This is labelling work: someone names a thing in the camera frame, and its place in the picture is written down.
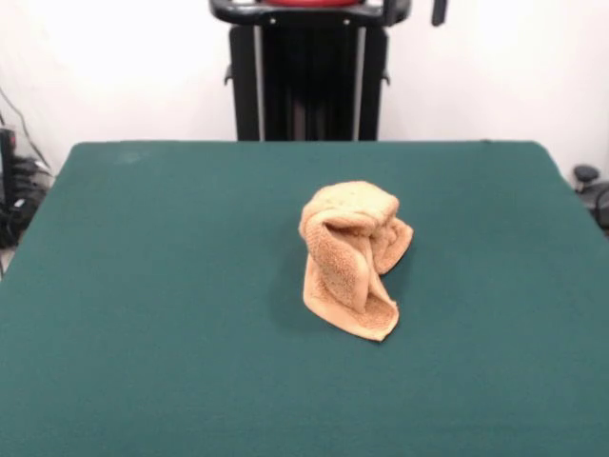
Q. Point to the black electronics box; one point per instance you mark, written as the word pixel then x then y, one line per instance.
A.
pixel 6 152

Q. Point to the dark green table cloth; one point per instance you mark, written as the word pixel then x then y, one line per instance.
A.
pixel 143 285

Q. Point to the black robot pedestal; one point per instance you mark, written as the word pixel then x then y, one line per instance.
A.
pixel 309 71

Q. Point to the orange terry towel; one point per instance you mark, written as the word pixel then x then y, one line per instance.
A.
pixel 338 266

